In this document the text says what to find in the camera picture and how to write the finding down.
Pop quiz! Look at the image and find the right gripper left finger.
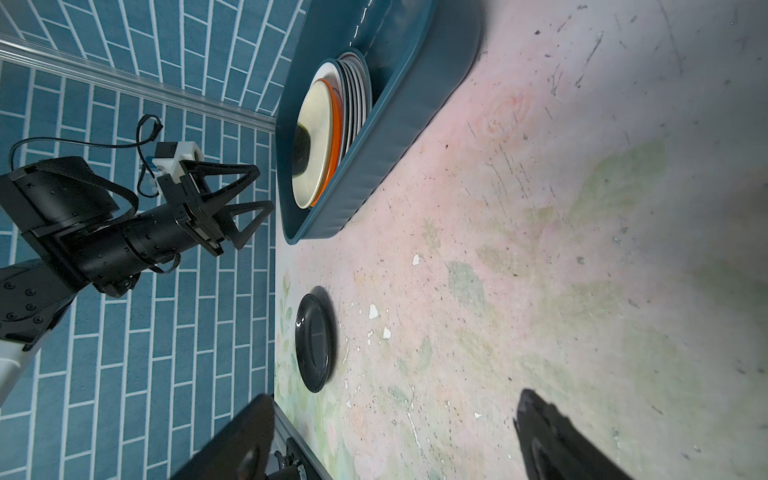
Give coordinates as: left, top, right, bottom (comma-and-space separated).
170, 394, 275, 479

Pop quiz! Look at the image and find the cream plate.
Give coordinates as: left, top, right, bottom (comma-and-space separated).
291, 79, 334, 209

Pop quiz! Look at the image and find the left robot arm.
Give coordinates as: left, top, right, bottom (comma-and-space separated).
1, 156, 274, 398

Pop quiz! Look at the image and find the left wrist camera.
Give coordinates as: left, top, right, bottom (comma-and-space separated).
152, 141, 204, 183

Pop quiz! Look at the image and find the aluminium rail frame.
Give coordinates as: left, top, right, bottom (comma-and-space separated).
274, 402, 333, 480

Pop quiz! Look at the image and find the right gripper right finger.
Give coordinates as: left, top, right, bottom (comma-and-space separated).
514, 389, 631, 480

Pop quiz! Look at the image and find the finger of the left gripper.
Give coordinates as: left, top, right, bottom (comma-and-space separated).
180, 160, 260, 207
214, 200, 274, 250

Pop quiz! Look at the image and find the teal plastic bin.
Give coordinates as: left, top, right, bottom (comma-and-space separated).
273, 0, 483, 245

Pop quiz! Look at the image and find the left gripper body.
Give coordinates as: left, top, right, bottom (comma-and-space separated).
72, 174, 225, 282

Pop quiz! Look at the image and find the white plate quatrefoil pattern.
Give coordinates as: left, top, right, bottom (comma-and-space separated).
312, 58, 353, 162

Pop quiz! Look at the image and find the black plate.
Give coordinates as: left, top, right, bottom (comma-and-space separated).
295, 286, 338, 393

